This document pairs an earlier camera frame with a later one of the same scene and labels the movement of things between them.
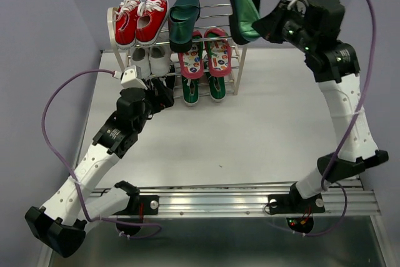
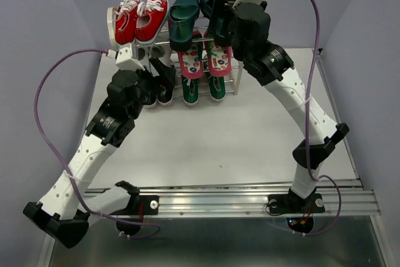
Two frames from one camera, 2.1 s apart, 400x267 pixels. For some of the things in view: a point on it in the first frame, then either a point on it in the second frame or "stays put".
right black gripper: [270, 26] → [234, 9]
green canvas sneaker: [217, 88] stays put
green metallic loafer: [182, 17] stays put
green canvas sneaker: [190, 91] stays put
